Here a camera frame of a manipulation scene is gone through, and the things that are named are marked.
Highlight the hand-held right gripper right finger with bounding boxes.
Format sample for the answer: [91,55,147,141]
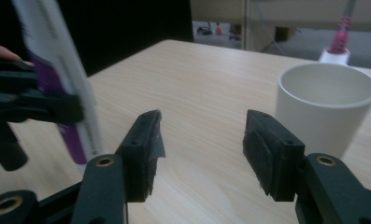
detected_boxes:
[242,109,371,224]

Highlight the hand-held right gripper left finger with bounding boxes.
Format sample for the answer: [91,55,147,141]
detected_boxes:
[70,109,167,224]

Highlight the white and purple toothpaste tube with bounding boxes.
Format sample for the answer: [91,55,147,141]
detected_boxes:
[10,0,106,166]

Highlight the white cup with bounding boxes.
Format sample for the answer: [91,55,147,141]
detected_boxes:
[274,46,371,161]

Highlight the pink toothbrush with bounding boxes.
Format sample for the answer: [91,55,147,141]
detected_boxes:
[327,0,358,56]

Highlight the black curtain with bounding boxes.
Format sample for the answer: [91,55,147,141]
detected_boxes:
[0,0,194,78]

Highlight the beige wooden desk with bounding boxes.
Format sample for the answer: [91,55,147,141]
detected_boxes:
[189,0,371,53]

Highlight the small items under desk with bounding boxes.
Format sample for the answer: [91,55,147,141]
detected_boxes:
[195,21,242,42]

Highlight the thin white cable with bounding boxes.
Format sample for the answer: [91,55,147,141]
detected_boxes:
[262,26,288,56]

